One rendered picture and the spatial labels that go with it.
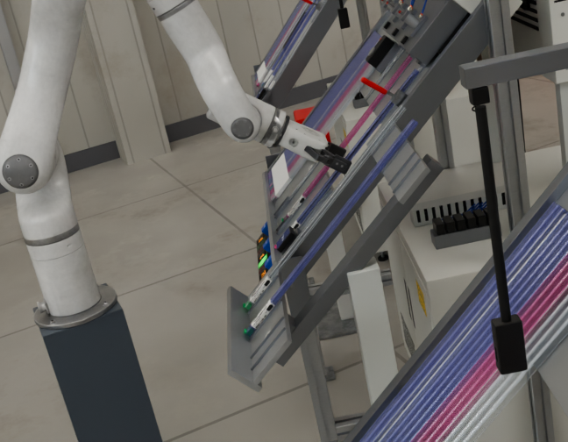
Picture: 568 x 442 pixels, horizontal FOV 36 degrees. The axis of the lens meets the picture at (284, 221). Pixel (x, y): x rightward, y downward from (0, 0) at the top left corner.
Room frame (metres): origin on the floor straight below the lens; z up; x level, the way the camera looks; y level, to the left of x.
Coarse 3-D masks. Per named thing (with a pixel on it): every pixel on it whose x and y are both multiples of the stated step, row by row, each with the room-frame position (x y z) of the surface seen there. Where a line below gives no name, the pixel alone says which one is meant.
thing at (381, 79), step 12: (384, 24) 2.39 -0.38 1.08; (396, 60) 2.04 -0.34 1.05; (432, 60) 1.81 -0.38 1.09; (384, 72) 2.06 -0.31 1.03; (408, 72) 1.89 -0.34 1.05; (420, 72) 1.82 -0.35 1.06; (384, 84) 2.00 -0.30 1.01; (396, 84) 1.91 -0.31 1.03; (372, 96) 2.02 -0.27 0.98; (384, 96) 1.93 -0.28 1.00; (396, 108) 1.80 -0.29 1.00; (384, 120) 1.82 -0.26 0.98
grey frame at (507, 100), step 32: (512, 96) 1.69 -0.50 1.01; (448, 128) 2.43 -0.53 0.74; (512, 128) 1.70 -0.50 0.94; (448, 160) 2.43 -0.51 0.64; (512, 160) 1.69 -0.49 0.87; (512, 192) 1.69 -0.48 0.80; (512, 224) 1.70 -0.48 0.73; (320, 352) 2.44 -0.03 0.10; (320, 384) 1.70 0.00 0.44; (544, 384) 1.69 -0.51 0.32; (320, 416) 1.70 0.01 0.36; (544, 416) 1.69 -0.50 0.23
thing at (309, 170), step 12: (312, 168) 2.06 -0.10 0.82; (300, 180) 2.09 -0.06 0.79; (312, 180) 2.00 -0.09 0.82; (324, 180) 1.91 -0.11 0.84; (288, 192) 2.11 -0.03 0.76; (300, 192) 2.02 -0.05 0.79; (312, 192) 1.93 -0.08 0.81; (276, 204) 2.14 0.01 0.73; (288, 204) 2.04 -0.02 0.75; (276, 216) 2.04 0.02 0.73; (312, 216) 1.81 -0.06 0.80; (300, 228) 1.82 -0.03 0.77
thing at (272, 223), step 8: (264, 176) 2.37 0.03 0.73; (264, 184) 2.30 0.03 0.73; (264, 192) 2.24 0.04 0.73; (272, 208) 2.11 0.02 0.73; (272, 216) 2.05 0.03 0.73; (272, 224) 1.99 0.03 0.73; (272, 232) 1.92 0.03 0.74; (272, 240) 1.87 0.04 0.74; (272, 248) 1.83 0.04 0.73; (272, 256) 1.79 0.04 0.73; (280, 256) 1.80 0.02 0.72
